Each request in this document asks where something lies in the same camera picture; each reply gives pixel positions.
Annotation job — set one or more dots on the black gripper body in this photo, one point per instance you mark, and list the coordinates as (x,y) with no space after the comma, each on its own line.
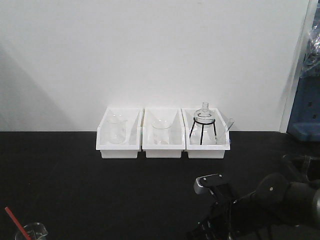
(216,225)

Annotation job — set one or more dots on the red plastic spoon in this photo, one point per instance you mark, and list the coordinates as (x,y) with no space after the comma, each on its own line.
(17,223)

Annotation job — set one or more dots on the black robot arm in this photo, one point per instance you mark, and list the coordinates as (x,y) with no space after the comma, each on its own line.
(276,201)

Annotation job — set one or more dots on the right white plastic bin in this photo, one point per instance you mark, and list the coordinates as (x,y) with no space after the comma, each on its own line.
(209,149)

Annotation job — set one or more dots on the white plastic bin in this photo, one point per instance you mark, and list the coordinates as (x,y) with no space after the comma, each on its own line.
(177,136)
(209,149)
(133,143)

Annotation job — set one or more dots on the glass test tube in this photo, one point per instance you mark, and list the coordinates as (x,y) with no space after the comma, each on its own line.
(221,137)

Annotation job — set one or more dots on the middle white plastic bin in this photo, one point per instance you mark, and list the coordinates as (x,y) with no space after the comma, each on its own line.
(177,136)

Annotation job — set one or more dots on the round glass flask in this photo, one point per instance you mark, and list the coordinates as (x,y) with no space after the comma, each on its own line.
(204,115)

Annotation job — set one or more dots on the wide glass beaker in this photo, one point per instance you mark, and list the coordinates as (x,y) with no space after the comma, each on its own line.
(160,131)

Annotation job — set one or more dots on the left white plastic bin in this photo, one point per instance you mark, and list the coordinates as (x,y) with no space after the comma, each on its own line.
(133,143)

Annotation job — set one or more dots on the tall glass beaker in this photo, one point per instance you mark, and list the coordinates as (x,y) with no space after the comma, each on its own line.
(117,128)

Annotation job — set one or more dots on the glass beaker front left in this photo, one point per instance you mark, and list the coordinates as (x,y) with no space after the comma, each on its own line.
(35,231)

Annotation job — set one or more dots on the black wire tripod stand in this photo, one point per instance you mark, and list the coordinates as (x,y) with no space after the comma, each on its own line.
(198,129)

